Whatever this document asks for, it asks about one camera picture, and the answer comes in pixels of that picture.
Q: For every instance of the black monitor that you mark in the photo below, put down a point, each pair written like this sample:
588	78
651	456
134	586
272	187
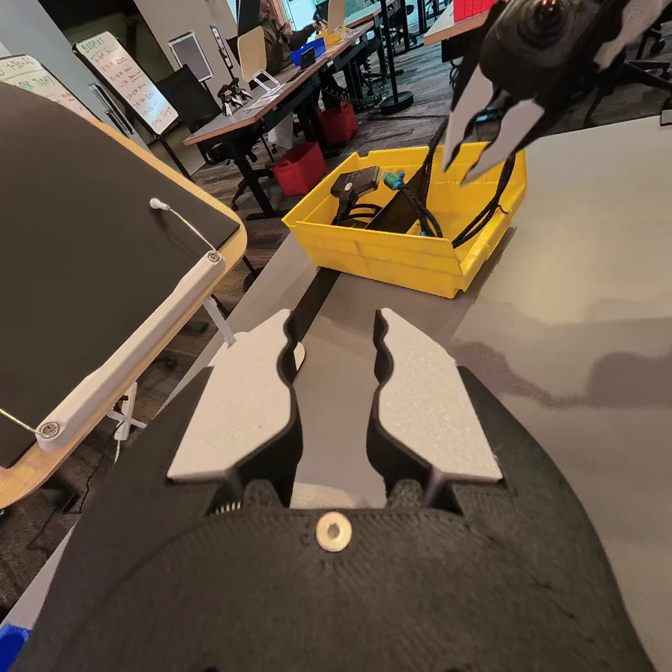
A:
189	99

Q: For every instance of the grey framed sign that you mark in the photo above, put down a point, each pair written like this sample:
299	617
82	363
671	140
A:
190	55

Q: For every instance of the yellow plastic bin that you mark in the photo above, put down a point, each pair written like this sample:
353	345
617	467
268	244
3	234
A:
336	36
378	257

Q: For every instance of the black and white device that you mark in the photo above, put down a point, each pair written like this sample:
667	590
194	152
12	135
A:
235	97

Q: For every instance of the black hdmi switch box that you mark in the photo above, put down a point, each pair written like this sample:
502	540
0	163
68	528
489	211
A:
357	181

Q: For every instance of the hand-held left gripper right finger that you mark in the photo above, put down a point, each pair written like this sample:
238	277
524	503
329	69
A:
435	414

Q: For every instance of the white power strip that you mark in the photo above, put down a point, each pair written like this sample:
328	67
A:
126	414

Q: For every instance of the red fabric bin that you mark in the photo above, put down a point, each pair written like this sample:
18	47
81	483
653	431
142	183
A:
299	170
338	126

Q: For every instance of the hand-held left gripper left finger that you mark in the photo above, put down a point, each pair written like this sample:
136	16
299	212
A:
236	409

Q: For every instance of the wooden book stand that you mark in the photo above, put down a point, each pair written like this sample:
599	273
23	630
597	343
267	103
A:
257	47

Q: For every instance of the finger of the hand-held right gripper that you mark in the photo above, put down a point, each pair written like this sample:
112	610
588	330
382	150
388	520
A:
464	113
514	131

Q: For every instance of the white tablet stand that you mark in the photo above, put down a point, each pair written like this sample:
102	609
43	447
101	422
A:
131	357

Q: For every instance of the whiteboard with green writing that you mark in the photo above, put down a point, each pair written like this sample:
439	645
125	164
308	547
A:
31	84

